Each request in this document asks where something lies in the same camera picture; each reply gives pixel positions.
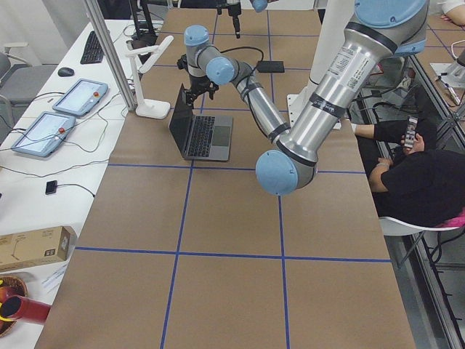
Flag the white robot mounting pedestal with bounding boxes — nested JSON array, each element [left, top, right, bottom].
[[287, 0, 354, 126]]

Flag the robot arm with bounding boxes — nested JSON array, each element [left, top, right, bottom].
[[215, 0, 271, 39], [184, 1, 429, 196]]

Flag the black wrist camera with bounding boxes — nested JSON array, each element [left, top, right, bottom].
[[177, 54, 189, 72]]

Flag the seated person in black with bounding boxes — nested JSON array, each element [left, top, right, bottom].
[[352, 92, 464, 228]]

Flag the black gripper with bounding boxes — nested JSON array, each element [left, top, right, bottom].
[[184, 76, 219, 105], [217, 0, 241, 39]]

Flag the red cylinder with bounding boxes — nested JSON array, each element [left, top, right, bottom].
[[1, 295, 51, 324]]

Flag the black mouse pad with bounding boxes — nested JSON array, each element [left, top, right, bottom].
[[256, 60, 285, 73]]

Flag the brown cardboard box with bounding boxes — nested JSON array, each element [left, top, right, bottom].
[[1, 226, 76, 272]]

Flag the lower teach pendant tablet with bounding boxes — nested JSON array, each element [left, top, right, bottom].
[[11, 112, 76, 158]]

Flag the teach pendant tablet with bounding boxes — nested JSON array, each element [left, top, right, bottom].
[[52, 79, 108, 117], [11, 112, 76, 158]]

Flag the white desk lamp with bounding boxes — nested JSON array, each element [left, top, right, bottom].
[[124, 35, 174, 120]]

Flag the silver laptop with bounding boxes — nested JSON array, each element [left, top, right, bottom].
[[169, 84, 233, 161]]

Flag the white chair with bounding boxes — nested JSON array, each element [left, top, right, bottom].
[[379, 217, 464, 269]]

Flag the smartphone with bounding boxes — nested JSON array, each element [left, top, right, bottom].
[[403, 116, 418, 148]]

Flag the small black device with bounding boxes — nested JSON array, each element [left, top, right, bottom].
[[45, 180, 58, 195]]

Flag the black keyboard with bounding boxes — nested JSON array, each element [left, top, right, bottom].
[[80, 31, 104, 65]]

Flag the aluminium frame post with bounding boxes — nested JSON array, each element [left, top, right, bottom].
[[84, 0, 137, 111]]

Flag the upper teach pendant tablet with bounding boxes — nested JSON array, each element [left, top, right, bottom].
[[52, 79, 108, 117]]

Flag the wicker basket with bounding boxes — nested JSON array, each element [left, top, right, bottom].
[[1, 276, 28, 337]]

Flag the black desk mouse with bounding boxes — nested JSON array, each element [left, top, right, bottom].
[[57, 67, 75, 77]]

